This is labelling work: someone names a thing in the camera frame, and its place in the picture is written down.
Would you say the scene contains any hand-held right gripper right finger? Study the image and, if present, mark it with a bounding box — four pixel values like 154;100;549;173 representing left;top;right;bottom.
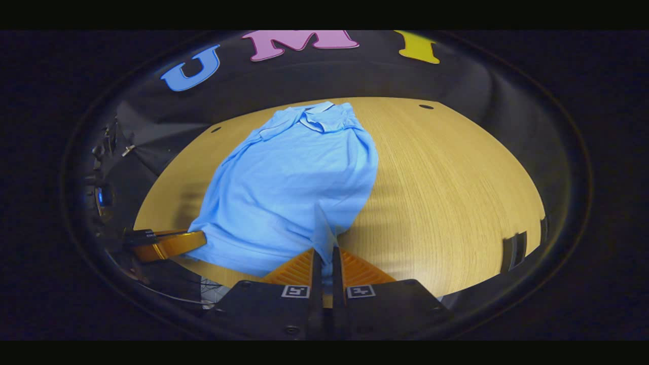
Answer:
332;246;454;340

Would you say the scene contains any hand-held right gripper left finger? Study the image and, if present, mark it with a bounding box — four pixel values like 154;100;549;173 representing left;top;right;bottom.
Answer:
215;247;323;340

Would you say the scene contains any light blue T-shirt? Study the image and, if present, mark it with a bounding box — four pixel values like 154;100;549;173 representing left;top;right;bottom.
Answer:
185;101;380;278

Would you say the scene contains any black backdrop cloth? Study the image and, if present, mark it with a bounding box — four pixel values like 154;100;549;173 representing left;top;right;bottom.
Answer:
86;30;563;239

